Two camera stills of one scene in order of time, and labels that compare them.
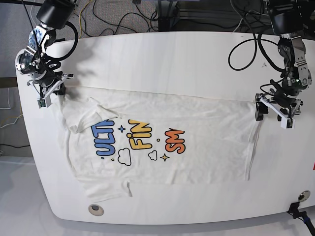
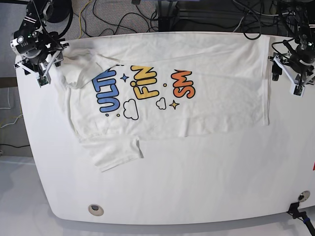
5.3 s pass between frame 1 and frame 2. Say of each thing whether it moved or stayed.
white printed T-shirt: moved
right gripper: moved
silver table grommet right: stayed
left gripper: moved
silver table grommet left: stayed
